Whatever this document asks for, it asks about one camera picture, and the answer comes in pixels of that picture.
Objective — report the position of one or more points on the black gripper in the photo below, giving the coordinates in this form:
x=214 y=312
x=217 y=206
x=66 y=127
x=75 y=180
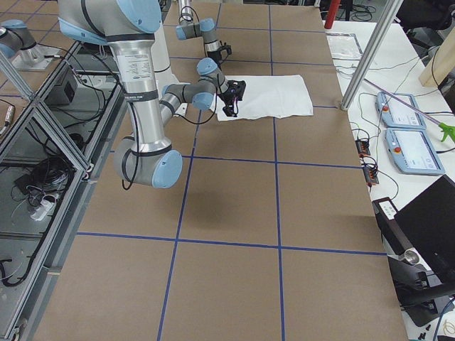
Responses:
x=230 y=98
x=215 y=59

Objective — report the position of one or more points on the white long-sleeve printed shirt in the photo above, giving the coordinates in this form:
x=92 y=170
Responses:
x=269 y=96

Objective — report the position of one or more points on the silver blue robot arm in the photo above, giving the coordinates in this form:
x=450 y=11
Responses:
x=190 y=26
x=130 y=29

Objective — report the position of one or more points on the red cylinder object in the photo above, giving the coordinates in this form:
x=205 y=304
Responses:
x=331 y=15

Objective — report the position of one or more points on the plastic bag with paper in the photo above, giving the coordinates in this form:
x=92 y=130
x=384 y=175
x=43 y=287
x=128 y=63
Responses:
x=344 y=46

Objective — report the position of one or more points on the orange black adapter box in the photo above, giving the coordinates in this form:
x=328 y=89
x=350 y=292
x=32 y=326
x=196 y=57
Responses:
x=363 y=148
x=370 y=175

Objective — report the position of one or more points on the upper blue teach pendant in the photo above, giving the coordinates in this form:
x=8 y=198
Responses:
x=395 y=114

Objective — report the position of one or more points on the blue teach pendant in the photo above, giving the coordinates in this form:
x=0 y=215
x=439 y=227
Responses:
x=395 y=114
x=412 y=152

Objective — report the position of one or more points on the lower blue teach pendant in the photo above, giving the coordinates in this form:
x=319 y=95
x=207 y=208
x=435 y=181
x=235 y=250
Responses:
x=412 y=152

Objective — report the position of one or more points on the white power strip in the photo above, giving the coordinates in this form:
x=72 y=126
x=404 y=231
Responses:
x=43 y=209

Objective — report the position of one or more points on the metal reacher grabber tool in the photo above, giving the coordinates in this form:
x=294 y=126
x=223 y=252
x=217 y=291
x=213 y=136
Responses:
x=448 y=131

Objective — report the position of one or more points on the black laptop computer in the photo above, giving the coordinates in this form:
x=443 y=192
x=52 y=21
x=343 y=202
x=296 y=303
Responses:
x=421 y=236

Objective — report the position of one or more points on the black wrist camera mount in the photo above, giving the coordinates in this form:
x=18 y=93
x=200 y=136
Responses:
x=225 y=50

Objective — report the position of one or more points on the grey aluminium frame post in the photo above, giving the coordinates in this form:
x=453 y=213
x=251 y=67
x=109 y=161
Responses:
x=374 y=43

